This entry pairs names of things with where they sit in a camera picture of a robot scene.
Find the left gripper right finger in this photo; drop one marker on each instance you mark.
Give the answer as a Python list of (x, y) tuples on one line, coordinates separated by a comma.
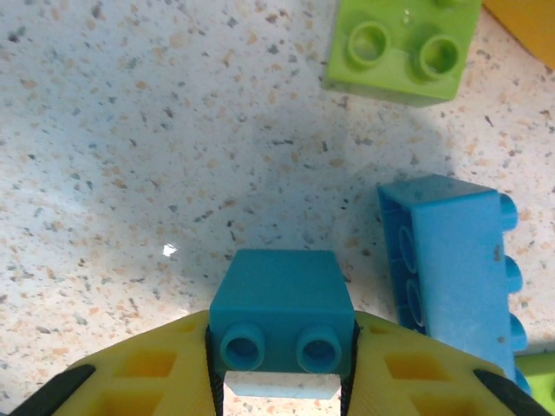
[(412, 377)]

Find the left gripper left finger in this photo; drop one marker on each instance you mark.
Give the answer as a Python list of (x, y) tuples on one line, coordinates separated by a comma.
[(143, 372)]

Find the blue lego brick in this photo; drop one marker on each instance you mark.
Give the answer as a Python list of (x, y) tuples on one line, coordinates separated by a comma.
[(455, 268), (282, 294)]

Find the small green lego brick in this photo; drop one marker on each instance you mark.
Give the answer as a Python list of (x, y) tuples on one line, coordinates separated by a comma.
[(403, 69)]

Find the orange lego brick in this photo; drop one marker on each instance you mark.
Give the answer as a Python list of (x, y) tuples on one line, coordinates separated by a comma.
[(529, 26)]

